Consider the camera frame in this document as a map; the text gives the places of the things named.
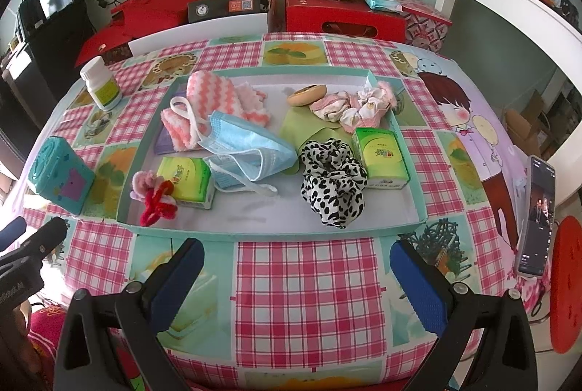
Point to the pink fluffy cloth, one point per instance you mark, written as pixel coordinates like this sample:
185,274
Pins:
386,93

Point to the white pill bottle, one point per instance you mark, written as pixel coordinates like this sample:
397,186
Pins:
104,90

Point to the green tissue pack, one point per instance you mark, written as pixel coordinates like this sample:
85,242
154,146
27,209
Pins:
379,154
182,181

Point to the green cloth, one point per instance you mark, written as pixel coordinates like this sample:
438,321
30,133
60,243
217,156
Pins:
300,129

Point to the printed checkered tablecloth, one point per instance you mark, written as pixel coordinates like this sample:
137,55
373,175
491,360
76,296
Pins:
295,282

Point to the dark red paper bag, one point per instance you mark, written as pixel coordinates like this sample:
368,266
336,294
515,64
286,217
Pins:
275,15

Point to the purple cloth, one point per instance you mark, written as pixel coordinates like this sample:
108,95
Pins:
163,145

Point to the red gift box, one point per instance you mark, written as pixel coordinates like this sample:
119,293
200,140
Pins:
318,11

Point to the white board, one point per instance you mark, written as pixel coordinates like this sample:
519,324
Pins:
195,34

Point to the red patterned storage box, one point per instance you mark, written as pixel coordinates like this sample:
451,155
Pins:
423,31

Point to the pink zigzag cloth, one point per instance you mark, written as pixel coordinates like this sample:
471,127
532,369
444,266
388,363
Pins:
209,95

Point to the teal tin box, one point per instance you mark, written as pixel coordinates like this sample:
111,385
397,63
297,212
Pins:
54,172

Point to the smartphone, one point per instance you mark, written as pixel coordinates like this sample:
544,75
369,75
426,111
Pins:
539,213

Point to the dark box with orange label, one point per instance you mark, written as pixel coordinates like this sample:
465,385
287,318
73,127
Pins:
218,6

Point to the white floral scrunchie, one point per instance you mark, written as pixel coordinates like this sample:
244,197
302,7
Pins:
363,109

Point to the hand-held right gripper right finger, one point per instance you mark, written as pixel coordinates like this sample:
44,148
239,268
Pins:
418,286

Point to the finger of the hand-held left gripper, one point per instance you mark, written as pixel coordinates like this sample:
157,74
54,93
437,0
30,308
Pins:
13,231
45,241

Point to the leopard print scrunchie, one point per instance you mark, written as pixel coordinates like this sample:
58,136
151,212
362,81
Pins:
327,186

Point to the person's red clothing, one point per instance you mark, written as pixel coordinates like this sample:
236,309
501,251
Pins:
45,322

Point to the pink and red pipe-cleaner flower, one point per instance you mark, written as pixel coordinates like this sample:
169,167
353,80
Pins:
154,209

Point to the red gift bag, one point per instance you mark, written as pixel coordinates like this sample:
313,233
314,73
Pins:
150,4

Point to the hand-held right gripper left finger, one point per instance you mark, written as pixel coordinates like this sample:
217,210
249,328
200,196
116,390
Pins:
179,282

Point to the blue wet wipes pack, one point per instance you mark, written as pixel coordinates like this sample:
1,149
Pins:
379,1

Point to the blue face mask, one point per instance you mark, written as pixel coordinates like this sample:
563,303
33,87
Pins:
245,140

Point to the red stool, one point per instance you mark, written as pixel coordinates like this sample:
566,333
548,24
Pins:
568,282

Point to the pink floral scrunchie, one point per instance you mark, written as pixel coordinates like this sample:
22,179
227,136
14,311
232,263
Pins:
327,106

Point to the black cabinet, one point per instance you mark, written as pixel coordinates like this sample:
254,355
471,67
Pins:
50,63

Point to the person's left forearm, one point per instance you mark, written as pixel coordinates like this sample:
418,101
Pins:
18,354

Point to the round yellow tin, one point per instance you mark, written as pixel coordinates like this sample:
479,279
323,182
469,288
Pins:
304,96

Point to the cardboard boxes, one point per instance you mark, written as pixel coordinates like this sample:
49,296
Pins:
523,131

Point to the white tray with teal rim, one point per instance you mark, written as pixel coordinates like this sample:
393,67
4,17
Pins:
273,213

